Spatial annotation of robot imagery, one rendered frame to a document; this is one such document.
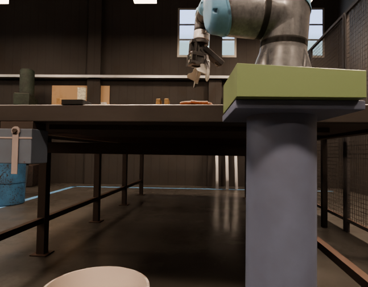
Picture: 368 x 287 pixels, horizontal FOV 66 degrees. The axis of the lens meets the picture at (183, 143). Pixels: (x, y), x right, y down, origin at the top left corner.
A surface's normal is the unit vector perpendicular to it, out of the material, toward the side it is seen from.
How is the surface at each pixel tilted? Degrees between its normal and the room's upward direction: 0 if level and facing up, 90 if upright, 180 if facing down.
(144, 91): 90
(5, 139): 90
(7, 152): 90
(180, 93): 90
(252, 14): 118
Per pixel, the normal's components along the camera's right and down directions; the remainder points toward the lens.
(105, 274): 0.07, -0.09
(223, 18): -0.02, 0.64
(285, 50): -0.22, -0.29
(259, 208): -0.78, -0.04
